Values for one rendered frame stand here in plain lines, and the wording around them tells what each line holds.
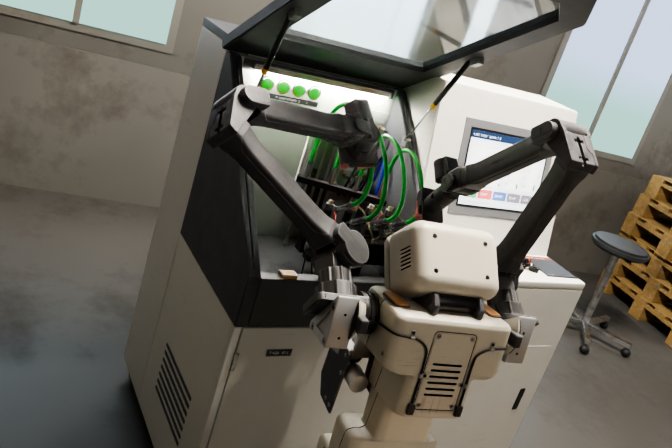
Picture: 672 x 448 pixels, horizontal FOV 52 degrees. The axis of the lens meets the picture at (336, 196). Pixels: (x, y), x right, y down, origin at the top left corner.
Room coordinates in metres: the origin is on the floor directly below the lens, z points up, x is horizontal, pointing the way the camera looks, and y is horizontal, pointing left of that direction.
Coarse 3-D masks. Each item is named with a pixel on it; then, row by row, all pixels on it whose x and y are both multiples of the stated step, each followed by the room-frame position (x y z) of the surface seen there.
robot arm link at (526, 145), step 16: (544, 128) 1.51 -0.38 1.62; (528, 144) 1.59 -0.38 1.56; (544, 144) 1.53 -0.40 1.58; (496, 160) 1.67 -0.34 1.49; (512, 160) 1.62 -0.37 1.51; (528, 160) 1.59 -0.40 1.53; (464, 176) 1.74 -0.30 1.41; (480, 176) 1.70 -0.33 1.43; (496, 176) 1.68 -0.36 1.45; (464, 192) 1.78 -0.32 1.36
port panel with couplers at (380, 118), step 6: (372, 114) 2.50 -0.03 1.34; (378, 114) 2.51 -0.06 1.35; (384, 114) 2.53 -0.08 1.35; (378, 120) 2.52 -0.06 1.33; (384, 120) 2.53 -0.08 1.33; (378, 126) 2.52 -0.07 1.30; (384, 126) 2.54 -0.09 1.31; (348, 168) 2.48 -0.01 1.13; (366, 168) 2.53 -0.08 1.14; (342, 174) 2.48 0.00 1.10; (348, 174) 2.49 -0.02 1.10; (354, 174) 2.50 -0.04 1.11; (366, 174) 2.53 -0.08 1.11; (336, 180) 2.47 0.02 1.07; (342, 180) 2.48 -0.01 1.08; (354, 180) 2.51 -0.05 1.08; (348, 186) 2.50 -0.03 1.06; (360, 186) 2.53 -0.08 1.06
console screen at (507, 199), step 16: (464, 128) 2.46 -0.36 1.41; (480, 128) 2.50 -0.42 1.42; (496, 128) 2.54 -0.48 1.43; (512, 128) 2.59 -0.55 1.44; (464, 144) 2.45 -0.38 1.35; (480, 144) 2.50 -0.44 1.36; (496, 144) 2.54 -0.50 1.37; (512, 144) 2.59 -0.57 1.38; (464, 160) 2.45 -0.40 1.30; (480, 160) 2.49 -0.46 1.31; (544, 160) 2.68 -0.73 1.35; (512, 176) 2.58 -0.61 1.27; (528, 176) 2.63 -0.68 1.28; (544, 176) 2.68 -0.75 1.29; (480, 192) 2.49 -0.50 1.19; (496, 192) 2.53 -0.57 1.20; (512, 192) 2.58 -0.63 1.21; (528, 192) 2.63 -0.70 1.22; (448, 208) 2.40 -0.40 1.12; (464, 208) 2.44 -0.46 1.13; (480, 208) 2.49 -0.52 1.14; (496, 208) 2.53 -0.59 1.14; (512, 208) 2.58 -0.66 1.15
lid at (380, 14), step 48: (288, 0) 1.87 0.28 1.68; (336, 0) 1.90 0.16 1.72; (384, 0) 1.91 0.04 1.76; (432, 0) 1.91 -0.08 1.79; (480, 0) 1.91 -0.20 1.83; (528, 0) 1.91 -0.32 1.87; (576, 0) 1.87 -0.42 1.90; (240, 48) 2.19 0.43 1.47; (288, 48) 2.19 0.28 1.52; (336, 48) 2.22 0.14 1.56; (384, 48) 2.24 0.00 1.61; (432, 48) 2.24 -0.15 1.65; (480, 48) 2.21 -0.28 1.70
